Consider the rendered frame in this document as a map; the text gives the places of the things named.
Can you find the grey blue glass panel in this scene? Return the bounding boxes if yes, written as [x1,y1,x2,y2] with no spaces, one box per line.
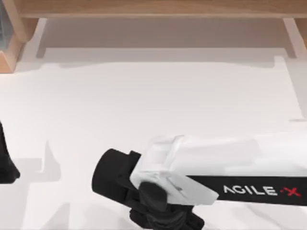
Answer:
[0,0,13,52]

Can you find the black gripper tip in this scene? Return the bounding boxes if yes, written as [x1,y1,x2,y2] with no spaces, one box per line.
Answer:
[0,121,21,185]

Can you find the wooden cupboard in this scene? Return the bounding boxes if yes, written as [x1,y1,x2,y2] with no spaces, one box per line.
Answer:
[0,0,307,74]

